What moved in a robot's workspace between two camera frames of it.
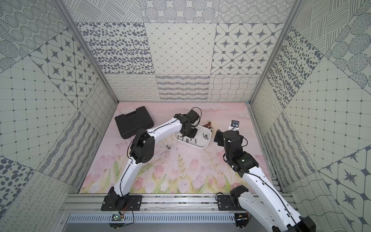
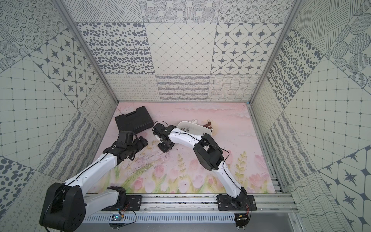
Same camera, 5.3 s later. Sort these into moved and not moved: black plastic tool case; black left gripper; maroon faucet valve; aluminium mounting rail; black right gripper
Moved: black left gripper; black right gripper
Not moved: maroon faucet valve; aluminium mounting rail; black plastic tool case
